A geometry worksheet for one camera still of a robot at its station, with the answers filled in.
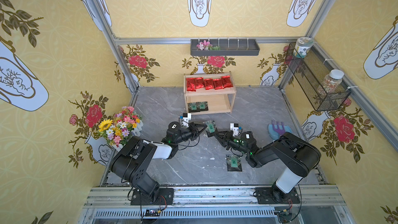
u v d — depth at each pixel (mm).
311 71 901
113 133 775
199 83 924
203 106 1064
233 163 836
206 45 878
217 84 924
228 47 924
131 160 462
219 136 804
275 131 976
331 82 652
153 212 731
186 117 818
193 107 1060
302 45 843
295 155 480
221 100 1102
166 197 736
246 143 689
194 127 777
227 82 926
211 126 850
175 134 692
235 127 841
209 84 918
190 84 918
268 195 732
